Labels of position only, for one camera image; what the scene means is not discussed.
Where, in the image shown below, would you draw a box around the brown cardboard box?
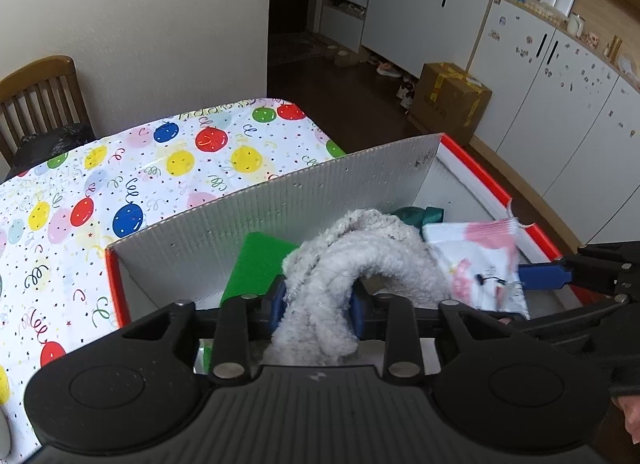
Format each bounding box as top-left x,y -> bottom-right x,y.
408,62 -> 492,146

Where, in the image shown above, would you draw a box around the green ribbon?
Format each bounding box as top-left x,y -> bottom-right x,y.
393,206 -> 444,231

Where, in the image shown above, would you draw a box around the brown wooden chair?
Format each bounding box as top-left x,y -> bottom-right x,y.
1,55 -> 91,167

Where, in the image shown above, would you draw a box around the person's right hand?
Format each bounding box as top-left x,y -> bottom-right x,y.
615,396 -> 640,444

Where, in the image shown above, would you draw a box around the red white storage box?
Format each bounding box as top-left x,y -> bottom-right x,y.
104,133 -> 597,378

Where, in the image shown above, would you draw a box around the black bag on chair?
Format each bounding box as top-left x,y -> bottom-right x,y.
6,123 -> 96,180

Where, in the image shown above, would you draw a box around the balloon pattern tablecloth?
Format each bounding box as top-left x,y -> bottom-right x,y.
1,98 -> 342,463

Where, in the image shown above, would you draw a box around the white wall cabinets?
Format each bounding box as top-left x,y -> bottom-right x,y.
319,0 -> 640,250

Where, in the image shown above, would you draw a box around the green cloth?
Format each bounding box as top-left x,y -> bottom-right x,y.
201,232 -> 296,328

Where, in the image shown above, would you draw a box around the white fluffy towel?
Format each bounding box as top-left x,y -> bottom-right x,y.
262,209 -> 450,366

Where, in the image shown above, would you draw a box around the white pink patterned bag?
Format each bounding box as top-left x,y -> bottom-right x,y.
422,218 -> 529,318

